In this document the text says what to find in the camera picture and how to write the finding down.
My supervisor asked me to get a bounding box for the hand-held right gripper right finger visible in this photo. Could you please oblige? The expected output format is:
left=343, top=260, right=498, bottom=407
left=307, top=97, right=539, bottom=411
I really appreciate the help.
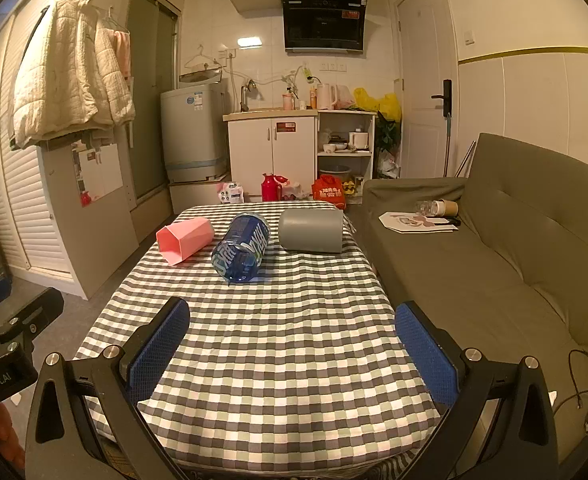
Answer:
left=395, top=301, right=559, bottom=480

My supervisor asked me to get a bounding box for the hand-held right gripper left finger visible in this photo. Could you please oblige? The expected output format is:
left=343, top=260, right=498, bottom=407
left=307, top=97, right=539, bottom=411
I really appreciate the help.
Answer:
left=24, top=296, right=191, bottom=480

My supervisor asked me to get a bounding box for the pink hexagonal cup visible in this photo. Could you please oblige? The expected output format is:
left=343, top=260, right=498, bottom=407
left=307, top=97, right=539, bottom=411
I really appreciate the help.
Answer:
left=156, top=217, right=215, bottom=266

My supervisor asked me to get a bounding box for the blue printed cup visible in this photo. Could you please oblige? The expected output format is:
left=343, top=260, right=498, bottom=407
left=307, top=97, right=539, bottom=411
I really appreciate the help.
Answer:
left=211, top=212, right=271, bottom=284

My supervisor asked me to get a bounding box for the grey cup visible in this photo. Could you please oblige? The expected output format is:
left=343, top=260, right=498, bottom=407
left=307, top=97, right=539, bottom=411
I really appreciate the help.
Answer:
left=279, top=208, right=345, bottom=254

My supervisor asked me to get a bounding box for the orange cloth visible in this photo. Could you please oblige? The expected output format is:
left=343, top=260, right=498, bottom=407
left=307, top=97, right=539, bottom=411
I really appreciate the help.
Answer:
left=0, top=401, right=26, bottom=472

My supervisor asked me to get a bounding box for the white louvered wardrobe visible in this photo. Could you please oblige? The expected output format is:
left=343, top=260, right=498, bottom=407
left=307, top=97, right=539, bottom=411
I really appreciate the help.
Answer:
left=0, top=0, right=141, bottom=302

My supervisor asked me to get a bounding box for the olive green sofa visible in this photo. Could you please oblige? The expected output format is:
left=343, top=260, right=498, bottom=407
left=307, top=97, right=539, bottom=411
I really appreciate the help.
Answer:
left=361, top=132, right=588, bottom=467

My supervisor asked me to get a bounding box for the checkered tablecloth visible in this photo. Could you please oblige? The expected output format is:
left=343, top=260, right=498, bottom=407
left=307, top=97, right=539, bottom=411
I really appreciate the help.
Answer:
left=74, top=203, right=443, bottom=480

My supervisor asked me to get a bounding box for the white printed board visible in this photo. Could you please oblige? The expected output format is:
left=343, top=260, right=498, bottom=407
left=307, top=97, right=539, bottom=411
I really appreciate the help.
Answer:
left=378, top=211, right=460, bottom=235

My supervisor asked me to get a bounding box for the white washing machine stand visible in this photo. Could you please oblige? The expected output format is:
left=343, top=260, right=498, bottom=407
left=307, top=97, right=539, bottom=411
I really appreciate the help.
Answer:
left=169, top=179, right=231, bottom=216

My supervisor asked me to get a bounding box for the white printed package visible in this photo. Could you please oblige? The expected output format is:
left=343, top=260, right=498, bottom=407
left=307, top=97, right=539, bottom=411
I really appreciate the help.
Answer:
left=216, top=182, right=245, bottom=205

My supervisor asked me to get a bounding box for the red shopping bag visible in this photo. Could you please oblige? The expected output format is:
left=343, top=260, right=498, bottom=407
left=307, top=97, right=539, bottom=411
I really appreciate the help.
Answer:
left=311, top=174, right=348, bottom=210

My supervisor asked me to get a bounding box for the white open shelf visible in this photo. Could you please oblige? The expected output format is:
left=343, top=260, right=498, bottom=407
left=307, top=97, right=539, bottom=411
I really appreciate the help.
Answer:
left=316, top=109, right=378, bottom=206

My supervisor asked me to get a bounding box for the white sink cabinet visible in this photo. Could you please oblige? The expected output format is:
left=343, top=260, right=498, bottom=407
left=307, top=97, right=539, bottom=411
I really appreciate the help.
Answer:
left=223, top=109, right=320, bottom=204

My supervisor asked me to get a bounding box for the grey washing machine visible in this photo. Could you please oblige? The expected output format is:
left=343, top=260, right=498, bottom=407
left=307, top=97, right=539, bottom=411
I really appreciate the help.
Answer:
left=160, top=82, right=229, bottom=184

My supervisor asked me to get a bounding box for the white quilted jacket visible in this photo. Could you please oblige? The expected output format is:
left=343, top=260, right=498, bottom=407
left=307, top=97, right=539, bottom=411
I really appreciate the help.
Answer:
left=11, top=0, right=136, bottom=150

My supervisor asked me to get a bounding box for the frosted glass door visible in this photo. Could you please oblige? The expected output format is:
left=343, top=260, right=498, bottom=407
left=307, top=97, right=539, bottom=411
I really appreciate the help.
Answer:
left=126, top=0, right=181, bottom=212

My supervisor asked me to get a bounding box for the yellow plastic bag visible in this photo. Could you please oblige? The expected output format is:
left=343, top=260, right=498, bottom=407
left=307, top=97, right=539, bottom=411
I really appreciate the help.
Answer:
left=353, top=87, right=403, bottom=123

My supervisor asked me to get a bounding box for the metal faucet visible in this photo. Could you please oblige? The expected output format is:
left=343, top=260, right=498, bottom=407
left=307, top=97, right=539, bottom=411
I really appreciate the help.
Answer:
left=240, top=79, right=258, bottom=113

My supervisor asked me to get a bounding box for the white room door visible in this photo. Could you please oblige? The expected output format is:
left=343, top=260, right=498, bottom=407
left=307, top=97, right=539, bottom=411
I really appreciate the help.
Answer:
left=395, top=0, right=458, bottom=179

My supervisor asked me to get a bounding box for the pink garment on hanger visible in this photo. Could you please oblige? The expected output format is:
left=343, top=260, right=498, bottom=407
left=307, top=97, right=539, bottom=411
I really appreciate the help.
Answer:
left=113, top=30, right=131, bottom=80

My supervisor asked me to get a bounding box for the grey basin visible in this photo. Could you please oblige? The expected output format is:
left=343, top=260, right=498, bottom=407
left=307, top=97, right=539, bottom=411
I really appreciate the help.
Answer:
left=178, top=71, right=223, bottom=86

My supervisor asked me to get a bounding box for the white electric kettle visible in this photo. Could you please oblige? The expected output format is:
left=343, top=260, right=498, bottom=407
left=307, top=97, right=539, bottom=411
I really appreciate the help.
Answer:
left=316, top=82, right=339, bottom=110

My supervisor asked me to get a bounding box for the black range hood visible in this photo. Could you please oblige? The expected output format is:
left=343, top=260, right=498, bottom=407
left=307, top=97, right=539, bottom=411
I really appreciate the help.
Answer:
left=279, top=0, right=368, bottom=55

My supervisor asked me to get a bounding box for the black door handle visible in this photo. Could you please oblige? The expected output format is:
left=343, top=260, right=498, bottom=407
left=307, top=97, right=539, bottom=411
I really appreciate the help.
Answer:
left=431, top=78, right=453, bottom=118

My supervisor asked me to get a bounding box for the wire clothes hanger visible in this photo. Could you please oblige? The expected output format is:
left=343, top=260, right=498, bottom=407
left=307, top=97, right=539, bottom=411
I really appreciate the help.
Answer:
left=183, top=44, right=223, bottom=73

